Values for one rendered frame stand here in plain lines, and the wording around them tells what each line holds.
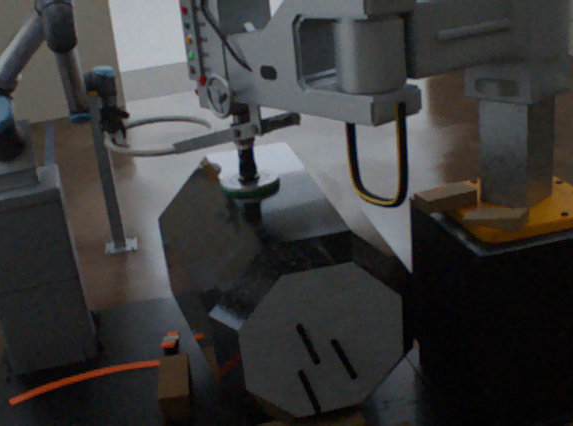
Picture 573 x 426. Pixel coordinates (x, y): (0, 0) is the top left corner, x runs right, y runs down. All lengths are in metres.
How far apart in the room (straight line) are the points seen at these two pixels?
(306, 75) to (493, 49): 0.57
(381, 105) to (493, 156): 0.70
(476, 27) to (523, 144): 0.47
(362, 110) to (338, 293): 0.55
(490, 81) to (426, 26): 0.44
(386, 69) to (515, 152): 0.70
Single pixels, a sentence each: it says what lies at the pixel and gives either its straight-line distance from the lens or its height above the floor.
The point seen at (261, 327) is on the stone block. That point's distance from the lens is 2.02.
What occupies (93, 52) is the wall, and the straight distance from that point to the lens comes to 9.03.
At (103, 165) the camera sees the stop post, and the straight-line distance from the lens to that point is 4.29.
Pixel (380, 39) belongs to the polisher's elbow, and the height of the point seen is 1.43.
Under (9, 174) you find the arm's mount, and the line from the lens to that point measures 3.09.
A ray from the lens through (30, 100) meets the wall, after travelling 9.09.
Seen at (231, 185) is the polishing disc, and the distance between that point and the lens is 2.47.
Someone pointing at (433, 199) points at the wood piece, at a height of 0.83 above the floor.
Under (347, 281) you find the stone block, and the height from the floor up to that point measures 0.75.
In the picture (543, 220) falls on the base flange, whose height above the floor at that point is 0.78.
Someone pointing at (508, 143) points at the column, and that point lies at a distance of 2.37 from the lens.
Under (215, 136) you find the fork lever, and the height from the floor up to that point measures 1.06.
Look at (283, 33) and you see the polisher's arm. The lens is 2.01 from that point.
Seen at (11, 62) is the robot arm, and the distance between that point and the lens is 2.88.
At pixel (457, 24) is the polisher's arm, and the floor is 1.44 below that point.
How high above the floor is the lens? 1.67
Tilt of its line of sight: 21 degrees down
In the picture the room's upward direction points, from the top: 6 degrees counter-clockwise
